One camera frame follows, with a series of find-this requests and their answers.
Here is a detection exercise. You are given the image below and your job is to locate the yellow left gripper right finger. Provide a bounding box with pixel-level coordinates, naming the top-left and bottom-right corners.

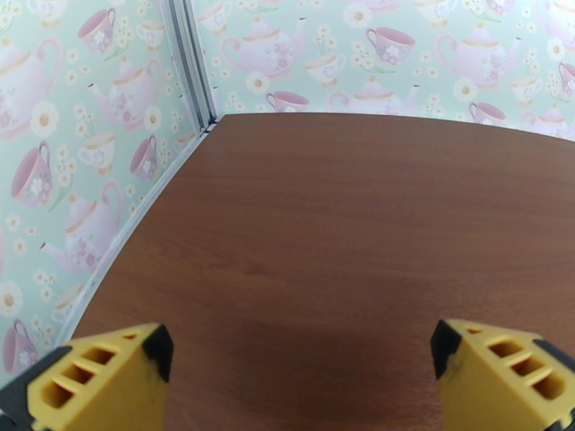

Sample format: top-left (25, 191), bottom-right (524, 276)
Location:
top-left (429, 318), bottom-right (575, 431)

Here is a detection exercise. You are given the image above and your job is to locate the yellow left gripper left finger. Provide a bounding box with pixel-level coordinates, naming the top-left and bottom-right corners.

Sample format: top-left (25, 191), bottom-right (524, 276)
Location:
top-left (0, 323), bottom-right (175, 431)

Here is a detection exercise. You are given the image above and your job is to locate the aluminium frame post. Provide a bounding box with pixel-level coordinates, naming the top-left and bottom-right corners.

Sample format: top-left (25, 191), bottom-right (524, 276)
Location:
top-left (159, 0), bottom-right (222, 134)

